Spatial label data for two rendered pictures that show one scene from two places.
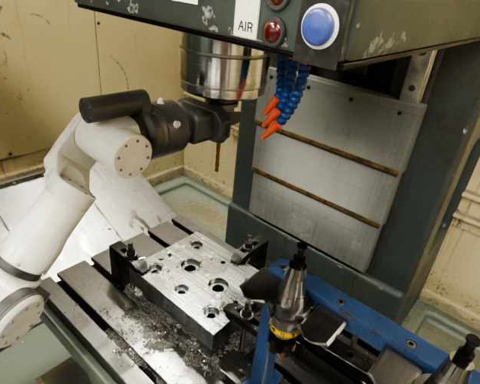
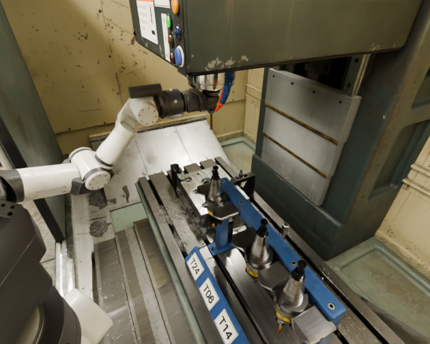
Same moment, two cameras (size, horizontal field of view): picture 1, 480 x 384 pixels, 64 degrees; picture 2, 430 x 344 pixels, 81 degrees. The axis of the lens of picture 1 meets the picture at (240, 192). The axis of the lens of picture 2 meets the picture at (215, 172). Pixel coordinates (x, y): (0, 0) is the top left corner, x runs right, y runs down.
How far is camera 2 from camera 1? 0.34 m
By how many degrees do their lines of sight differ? 22
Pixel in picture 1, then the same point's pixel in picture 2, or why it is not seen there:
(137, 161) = (150, 117)
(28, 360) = (136, 215)
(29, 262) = (105, 158)
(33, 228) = (107, 143)
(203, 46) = not seen: hidden behind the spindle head
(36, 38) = not seen: hidden behind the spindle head
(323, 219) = (297, 168)
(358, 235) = (315, 181)
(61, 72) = (173, 72)
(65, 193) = (120, 130)
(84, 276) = (160, 179)
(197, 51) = not seen: hidden behind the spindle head
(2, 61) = (143, 66)
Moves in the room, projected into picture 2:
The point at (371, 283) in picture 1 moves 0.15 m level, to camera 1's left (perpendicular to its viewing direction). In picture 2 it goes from (322, 214) to (290, 205)
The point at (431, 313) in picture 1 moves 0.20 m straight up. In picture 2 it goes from (379, 248) to (395, 221)
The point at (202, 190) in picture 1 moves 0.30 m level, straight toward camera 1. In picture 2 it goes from (251, 147) to (243, 164)
